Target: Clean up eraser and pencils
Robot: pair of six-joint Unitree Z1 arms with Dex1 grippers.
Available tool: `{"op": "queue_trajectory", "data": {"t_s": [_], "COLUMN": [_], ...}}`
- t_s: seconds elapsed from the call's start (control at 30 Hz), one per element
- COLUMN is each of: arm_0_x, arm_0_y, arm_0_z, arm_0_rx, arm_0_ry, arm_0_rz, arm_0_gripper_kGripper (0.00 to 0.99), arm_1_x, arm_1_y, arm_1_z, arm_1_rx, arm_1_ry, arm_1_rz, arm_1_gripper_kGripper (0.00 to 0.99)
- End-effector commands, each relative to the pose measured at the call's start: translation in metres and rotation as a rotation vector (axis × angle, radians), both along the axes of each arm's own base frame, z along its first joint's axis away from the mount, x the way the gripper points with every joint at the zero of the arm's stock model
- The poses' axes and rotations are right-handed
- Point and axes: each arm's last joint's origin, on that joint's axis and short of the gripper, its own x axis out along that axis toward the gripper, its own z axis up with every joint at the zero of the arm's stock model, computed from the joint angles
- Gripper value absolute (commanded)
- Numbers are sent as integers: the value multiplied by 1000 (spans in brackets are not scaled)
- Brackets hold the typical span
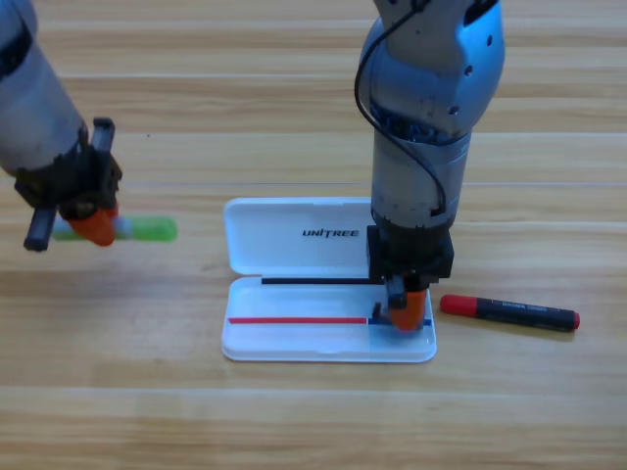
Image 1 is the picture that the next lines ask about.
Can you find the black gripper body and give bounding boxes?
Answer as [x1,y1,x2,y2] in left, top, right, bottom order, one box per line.
[366,225,456,309]
[14,117,123,252]

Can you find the green highlighter pen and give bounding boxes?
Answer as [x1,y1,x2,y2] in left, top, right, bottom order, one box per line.
[52,215,178,244]

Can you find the white Unitree pencil case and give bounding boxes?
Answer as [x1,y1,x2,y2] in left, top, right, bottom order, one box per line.
[220,196,438,364]

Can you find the red and black marker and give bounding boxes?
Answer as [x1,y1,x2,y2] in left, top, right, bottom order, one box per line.
[439,293,582,333]

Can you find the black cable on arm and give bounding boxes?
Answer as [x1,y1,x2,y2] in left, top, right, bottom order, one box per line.
[354,0,450,217]

